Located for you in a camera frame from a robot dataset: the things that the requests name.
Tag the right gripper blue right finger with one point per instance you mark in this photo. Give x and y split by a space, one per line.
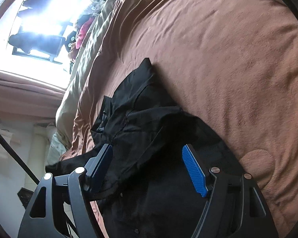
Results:
198 172

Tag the brown bed blanket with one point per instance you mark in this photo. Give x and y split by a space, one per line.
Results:
232 63

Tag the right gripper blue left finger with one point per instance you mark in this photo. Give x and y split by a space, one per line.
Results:
96 169

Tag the dark hanging garment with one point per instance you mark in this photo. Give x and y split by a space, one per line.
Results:
59 9

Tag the dark hanging jacket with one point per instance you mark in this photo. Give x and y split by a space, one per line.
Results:
27 41

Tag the beige duvet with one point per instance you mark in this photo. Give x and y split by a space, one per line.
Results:
92 42

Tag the pink clothes on sill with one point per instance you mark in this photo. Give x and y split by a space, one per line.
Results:
82 32

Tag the black button-up shirt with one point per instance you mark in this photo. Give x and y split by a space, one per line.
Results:
147 191

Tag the black plush toy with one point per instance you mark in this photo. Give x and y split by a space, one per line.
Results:
70 39

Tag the light patterned pillow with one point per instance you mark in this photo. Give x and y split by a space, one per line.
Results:
56 149

